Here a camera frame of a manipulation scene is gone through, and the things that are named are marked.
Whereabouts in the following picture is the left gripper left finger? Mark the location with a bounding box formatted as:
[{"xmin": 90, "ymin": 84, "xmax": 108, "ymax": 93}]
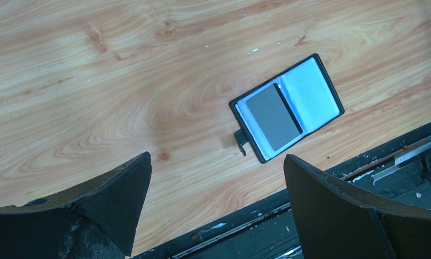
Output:
[{"xmin": 0, "ymin": 152, "xmax": 152, "ymax": 258}]

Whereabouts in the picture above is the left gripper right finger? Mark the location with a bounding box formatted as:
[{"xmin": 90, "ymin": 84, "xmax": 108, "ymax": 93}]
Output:
[{"xmin": 284, "ymin": 154, "xmax": 431, "ymax": 258}]

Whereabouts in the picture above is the black card holder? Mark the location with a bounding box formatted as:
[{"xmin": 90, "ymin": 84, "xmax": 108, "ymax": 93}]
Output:
[{"xmin": 229, "ymin": 53, "xmax": 345, "ymax": 163}]

